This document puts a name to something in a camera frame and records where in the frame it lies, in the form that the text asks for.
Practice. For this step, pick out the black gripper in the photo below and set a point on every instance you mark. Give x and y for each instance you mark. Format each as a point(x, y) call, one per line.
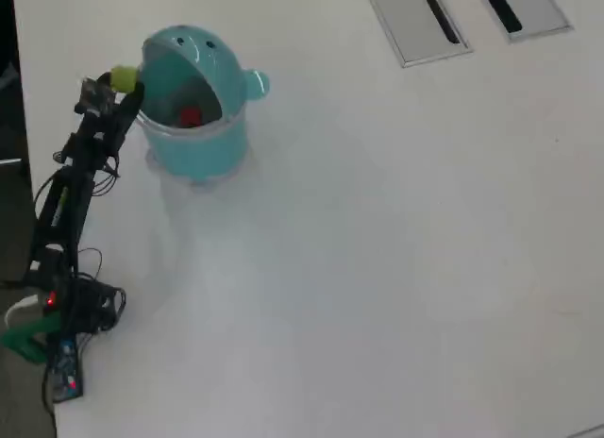
point(94, 140)

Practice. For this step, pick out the green lego block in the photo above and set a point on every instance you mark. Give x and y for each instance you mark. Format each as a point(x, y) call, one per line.
point(125, 79)

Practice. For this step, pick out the red lego block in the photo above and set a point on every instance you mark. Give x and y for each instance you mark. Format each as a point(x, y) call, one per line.
point(191, 117)

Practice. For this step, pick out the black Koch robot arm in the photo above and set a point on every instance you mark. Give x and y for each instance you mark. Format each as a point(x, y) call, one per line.
point(61, 221)

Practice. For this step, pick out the teal whale-shaped bin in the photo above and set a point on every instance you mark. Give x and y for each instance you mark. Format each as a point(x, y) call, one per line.
point(212, 150)

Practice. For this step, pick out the green table clamp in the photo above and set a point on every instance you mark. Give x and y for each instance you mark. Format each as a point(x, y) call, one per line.
point(28, 336)

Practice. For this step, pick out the blue motor controller board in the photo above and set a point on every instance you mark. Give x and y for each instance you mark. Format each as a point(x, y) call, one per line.
point(66, 372)

